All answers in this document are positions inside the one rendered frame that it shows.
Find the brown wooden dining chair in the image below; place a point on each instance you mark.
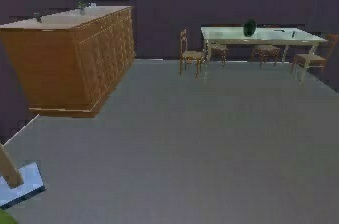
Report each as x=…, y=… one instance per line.
x=312, y=59
x=266, y=50
x=219, y=49
x=190, y=54

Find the white glass-top dining table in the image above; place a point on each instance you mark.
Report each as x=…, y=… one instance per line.
x=230, y=35

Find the dark green round vase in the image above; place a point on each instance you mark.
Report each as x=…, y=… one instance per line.
x=249, y=28

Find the brown wooden drawer cabinet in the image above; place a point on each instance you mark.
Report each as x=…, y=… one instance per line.
x=60, y=66

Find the small black flat object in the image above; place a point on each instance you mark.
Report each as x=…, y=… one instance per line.
x=279, y=30

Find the small green plant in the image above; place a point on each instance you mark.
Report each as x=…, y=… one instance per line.
x=82, y=5

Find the small black pen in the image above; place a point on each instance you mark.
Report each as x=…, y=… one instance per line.
x=293, y=34

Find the pale blue square lamp base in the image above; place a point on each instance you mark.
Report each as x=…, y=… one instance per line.
x=27, y=183

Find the small dark grey ornament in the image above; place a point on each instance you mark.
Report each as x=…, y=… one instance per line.
x=37, y=16

